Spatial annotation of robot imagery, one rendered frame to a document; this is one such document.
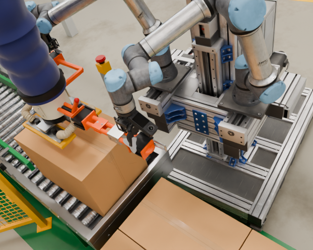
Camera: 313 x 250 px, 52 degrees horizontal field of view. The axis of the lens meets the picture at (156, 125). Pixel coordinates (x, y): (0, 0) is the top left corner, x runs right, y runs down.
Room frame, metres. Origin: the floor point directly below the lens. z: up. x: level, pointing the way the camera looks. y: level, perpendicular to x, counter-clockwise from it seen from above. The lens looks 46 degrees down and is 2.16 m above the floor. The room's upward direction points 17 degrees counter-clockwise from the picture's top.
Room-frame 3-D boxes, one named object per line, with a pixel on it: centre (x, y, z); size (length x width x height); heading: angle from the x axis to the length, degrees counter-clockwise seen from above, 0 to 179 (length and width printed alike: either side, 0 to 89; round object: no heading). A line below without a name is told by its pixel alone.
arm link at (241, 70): (1.10, -0.47, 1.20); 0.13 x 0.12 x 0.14; 9
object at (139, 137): (0.86, 0.09, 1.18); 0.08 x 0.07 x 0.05; 41
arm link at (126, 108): (0.88, 0.09, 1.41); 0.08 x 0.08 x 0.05
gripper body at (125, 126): (0.89, 0.09, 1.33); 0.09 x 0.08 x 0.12; 41
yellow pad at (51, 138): (1.26, 0.55, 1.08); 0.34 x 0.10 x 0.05; 41
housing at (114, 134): (0.97, 0.17, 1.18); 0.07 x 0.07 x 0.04; 41
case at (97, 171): (1.32, 0.47, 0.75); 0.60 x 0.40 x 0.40; 41
